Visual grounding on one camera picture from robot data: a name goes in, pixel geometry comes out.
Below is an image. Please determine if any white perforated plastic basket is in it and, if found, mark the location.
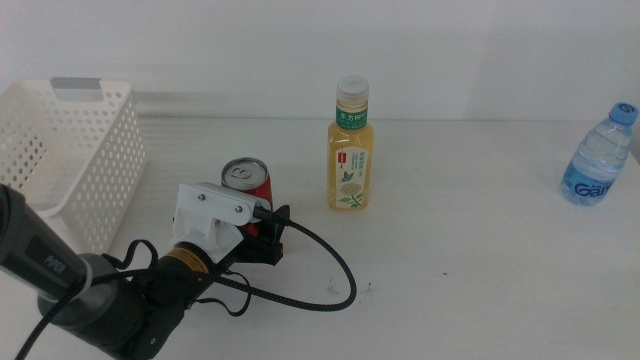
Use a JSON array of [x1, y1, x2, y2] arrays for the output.
[[0, 77, 148, 256]]

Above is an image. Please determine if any water bottle with blue cap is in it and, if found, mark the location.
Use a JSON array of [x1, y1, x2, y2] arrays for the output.
[[559, 102, 640, 207]]

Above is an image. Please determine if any yellow tea bottle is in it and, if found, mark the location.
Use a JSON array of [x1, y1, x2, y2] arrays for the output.
[[327, 75, 375, 211]]

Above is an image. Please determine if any red soda can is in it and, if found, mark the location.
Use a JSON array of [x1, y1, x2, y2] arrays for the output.
[[220, 157, 275, 239]]

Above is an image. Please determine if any thin black cable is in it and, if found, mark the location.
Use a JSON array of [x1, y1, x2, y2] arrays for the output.
[[102, 238, 252, 318]]

